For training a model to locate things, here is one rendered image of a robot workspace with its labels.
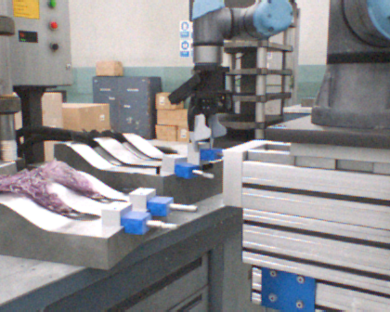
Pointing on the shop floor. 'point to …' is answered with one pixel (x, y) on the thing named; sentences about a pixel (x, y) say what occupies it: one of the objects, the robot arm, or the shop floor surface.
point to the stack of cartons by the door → (171, 121)
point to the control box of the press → (37, 59)
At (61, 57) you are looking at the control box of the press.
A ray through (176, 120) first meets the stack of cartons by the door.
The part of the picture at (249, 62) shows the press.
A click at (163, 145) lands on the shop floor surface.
